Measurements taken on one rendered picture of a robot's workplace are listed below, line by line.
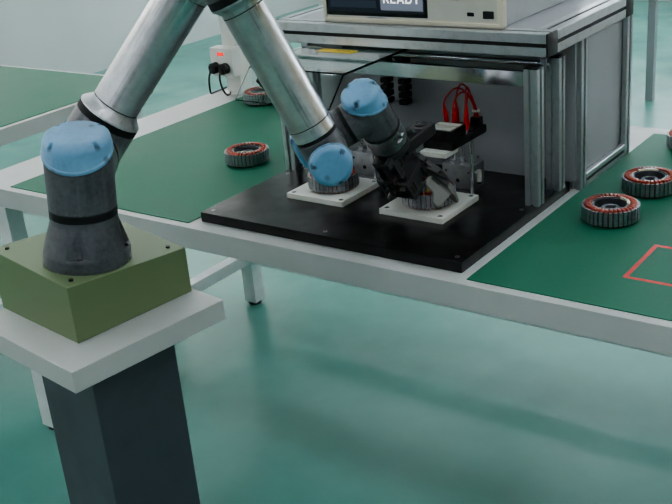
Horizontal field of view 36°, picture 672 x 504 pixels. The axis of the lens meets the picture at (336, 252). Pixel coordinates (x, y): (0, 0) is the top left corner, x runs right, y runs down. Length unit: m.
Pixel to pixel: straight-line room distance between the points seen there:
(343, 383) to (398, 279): 1.17
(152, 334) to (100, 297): 0.11
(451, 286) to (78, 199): 0.66
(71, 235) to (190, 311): 0.24
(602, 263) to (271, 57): 0.69
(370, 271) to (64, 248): 0.56
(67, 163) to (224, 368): 1.57
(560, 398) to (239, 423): 0.89
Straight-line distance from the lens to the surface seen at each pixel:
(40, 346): 1.80
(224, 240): 2.14
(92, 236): 1.77
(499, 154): 2.30
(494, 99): 2.27
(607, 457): 2.70
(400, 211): 2.08
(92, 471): 1.96
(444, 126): 2.14
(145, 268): 1.82
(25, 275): 1.85
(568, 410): 2.87
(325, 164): 1.72
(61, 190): 1.75
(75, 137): 1.76
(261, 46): 1.69
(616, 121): 2.43
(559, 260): 1.91
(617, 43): 2.38
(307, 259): 2.01
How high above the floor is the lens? 1.52
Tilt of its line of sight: 23 degrees down
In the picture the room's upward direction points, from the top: 5 degrees counter-clockwise
